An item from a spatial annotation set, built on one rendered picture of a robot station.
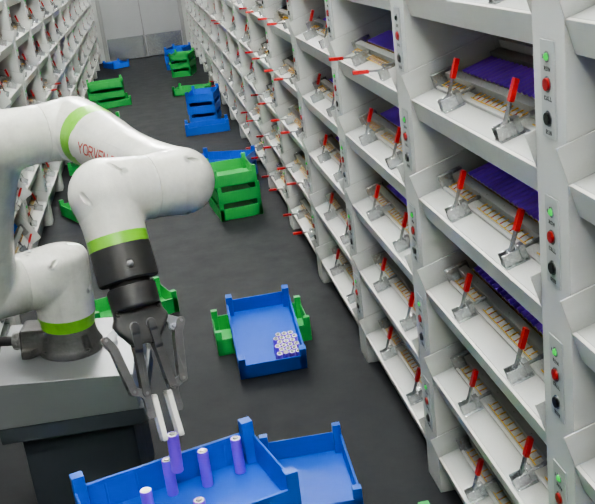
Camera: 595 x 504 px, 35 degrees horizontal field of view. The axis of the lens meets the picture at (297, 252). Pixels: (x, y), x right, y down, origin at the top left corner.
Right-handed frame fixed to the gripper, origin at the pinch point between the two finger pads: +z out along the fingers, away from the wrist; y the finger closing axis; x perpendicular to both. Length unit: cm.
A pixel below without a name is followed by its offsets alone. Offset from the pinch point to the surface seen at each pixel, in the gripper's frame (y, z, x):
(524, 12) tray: -50, -38, 43
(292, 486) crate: -13.9, 15.1, 6.3
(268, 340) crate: -61, -5, -134
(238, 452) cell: -11.2, 9.7, -8.5
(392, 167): -72, -35, -45
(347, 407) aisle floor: -65, 18, -97
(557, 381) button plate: -48, 10, 29
